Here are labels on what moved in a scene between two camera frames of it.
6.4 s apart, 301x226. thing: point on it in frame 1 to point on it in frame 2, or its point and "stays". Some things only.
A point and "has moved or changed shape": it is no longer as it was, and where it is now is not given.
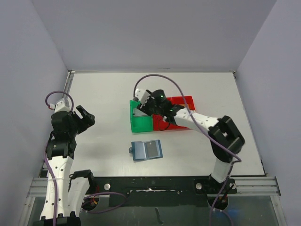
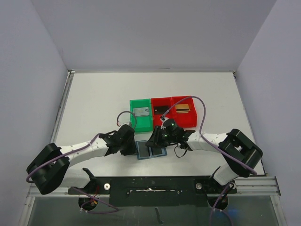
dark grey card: (151, 149) has moved or changed shape
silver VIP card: (137, 112) stays
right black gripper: (147, 108) to (156, 138)
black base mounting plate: (160, 191) stays
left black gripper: (80, 118) to (129, 143)
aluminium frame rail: (246, 186) stays
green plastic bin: (139, 123) stays
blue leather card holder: (138, 150) has moved or changed shape
